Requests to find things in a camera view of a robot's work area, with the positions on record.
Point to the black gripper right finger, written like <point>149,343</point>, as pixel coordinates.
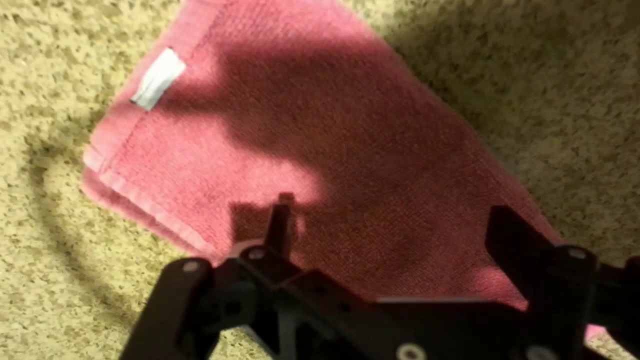
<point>567,293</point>

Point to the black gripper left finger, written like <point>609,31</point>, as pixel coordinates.
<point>193,300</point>

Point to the pink cloth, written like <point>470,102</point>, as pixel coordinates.
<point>333,133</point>

